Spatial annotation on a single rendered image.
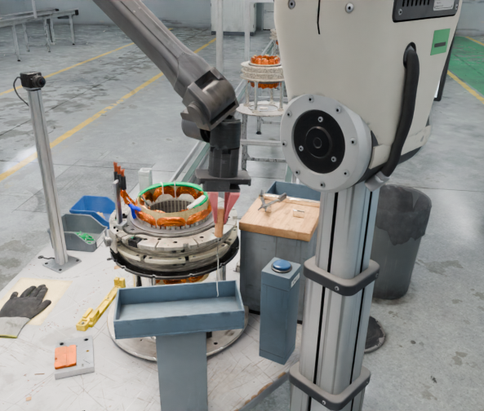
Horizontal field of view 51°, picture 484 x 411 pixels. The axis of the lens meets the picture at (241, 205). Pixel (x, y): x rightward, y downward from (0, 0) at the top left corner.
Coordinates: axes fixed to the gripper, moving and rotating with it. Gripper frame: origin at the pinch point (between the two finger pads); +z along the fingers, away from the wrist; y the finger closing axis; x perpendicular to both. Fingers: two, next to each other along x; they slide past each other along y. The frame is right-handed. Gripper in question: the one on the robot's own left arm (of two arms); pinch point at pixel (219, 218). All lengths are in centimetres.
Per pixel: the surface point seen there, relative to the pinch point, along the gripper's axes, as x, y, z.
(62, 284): -52, 40, 42
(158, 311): 1.0, 11.5, 20.2
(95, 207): -101, 35, 34
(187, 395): 5.0, 5.2, 37.9
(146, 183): -35.9, 14.6, 4.0
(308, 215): -29.4, -28.3, 10.0
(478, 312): -120, -162, 98
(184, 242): -13.9, 5.7, 11.2
